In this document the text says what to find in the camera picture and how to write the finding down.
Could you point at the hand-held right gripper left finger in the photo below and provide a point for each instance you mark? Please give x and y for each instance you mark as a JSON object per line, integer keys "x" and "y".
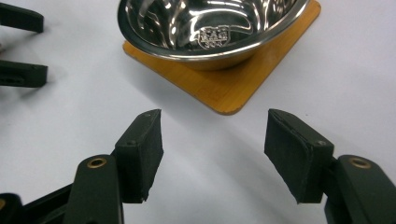
{"x": 140, "y": 155}

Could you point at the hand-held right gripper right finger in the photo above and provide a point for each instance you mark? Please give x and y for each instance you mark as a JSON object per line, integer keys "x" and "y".
{"x": 295, "y": 155}

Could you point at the stainless steel bowl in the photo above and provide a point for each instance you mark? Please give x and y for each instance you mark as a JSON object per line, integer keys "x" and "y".
{"x": 211, "y": 28}

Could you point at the square wooden trivet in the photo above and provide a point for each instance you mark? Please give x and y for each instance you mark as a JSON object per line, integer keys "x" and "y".
{"x": 230, "y": 90}

